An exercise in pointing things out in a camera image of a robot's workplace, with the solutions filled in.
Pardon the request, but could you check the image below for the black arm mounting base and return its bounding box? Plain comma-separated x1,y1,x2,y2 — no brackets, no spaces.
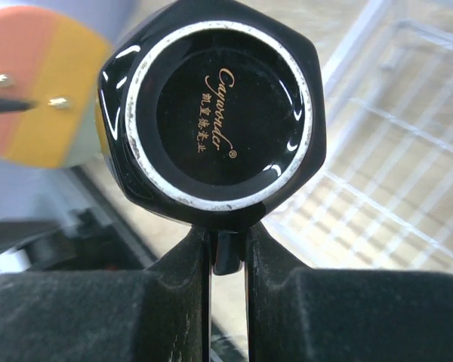
0,165,156,272

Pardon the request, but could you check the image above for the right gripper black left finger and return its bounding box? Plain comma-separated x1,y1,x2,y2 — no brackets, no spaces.
0,229,211,361

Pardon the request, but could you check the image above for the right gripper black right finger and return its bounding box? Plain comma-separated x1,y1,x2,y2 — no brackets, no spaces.
245,224,453,362

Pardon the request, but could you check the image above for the white wire dish rack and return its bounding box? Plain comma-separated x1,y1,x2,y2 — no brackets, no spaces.
265,1,453,274

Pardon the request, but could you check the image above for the black hexagonal ceramic mug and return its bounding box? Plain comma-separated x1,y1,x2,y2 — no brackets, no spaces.
97,1,326,275

